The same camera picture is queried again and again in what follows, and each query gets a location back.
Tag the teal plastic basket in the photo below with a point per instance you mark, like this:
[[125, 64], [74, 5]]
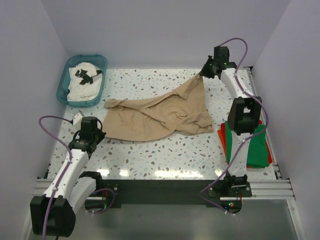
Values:
[[62, 90]]

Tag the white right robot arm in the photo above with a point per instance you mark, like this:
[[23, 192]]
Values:
[[244, 114]]

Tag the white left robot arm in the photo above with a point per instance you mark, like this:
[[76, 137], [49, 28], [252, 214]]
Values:
[[54, 212]]

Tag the beige t shirt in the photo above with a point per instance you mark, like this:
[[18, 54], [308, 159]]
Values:
[[141, 120]]

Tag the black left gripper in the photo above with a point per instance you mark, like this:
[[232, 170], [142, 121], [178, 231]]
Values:
[[101, 135]]

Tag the green folded t shirt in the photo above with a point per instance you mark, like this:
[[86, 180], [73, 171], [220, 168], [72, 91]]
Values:
[[257, 150]]

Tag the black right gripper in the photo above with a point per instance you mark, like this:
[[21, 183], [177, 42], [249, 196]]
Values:
[[204, 70]]

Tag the orange folded t shirt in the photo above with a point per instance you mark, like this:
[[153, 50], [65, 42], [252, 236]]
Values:
[[222, 140]]

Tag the white t shirt black print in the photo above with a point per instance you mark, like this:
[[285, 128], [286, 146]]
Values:
[[85, 82]]

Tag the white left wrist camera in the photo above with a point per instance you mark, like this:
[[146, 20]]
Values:
[[76, 120]]

